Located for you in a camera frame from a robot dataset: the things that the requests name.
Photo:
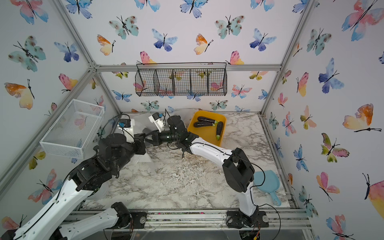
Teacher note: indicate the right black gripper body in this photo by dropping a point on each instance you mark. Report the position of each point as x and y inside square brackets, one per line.
[167, 137]

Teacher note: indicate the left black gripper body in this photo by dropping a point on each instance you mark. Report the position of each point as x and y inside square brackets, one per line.
[132, 149]

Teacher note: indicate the clear zip-top bag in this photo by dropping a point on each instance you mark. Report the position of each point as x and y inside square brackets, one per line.
[142, 124]
[185, 114]

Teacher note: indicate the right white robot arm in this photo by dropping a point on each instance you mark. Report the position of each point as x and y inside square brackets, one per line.
[239, 171]

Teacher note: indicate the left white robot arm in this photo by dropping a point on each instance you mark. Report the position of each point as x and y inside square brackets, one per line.
[47, 223]

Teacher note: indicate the eggplant at tray back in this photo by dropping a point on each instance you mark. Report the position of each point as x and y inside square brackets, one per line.
[207, 120]

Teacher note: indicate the eggplant in tray middle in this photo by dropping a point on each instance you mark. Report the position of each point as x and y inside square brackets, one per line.
[219, 130]

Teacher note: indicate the yellow plastic tray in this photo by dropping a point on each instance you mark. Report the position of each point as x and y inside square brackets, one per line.
[208, 133]

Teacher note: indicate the light blue plastic scoop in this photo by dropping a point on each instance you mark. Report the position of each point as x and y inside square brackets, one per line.
[268, 182]

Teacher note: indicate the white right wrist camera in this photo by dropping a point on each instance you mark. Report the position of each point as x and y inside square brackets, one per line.
[158, 120]

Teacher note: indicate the white mesh wall basket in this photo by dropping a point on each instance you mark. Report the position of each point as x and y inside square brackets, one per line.
[73, 130]

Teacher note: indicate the black wire wall basket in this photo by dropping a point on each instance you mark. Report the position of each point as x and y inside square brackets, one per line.
[181, 79]

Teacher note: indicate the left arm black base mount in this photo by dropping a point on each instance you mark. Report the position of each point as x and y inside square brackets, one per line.
[128, 219]

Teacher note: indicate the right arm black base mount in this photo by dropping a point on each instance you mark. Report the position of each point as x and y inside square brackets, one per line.
[247, 219]

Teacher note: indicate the aluminium front rail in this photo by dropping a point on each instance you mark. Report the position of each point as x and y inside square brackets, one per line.
[177, 220]

